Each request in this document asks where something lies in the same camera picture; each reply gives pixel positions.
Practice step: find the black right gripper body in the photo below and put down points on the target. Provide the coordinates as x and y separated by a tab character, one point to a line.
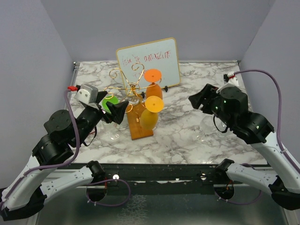
212	103

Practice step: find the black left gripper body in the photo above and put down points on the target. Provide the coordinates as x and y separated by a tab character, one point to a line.
92	116

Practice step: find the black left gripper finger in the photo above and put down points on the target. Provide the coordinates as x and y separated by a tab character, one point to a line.
100	96
117	111

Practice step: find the green plastic wine glass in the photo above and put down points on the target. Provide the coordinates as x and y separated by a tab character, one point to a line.
109	99

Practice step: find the clear wine glass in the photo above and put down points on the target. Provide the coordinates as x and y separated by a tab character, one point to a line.
206	128
111	130

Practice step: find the yellow plastic wine glass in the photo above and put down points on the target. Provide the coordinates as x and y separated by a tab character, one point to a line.
149	116

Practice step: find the orange plastic wine glass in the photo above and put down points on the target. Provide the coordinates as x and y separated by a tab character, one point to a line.
153	76

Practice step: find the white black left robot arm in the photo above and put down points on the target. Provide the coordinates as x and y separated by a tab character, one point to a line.
29	193

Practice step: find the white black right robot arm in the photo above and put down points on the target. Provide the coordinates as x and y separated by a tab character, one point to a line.
230	105

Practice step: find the wooden rack base board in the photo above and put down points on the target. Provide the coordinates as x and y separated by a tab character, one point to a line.
133	116

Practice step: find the yellow framed whiteboard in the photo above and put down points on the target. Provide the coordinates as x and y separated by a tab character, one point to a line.
161	55

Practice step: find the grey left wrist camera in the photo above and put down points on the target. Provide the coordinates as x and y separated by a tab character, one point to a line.
86	94

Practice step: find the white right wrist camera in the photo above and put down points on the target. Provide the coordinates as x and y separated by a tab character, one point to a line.
230	79

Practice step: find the gold wire wine glass rack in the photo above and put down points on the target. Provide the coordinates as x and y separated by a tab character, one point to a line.
132	88

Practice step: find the black mounting rail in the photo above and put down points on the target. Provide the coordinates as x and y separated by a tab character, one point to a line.
163	179

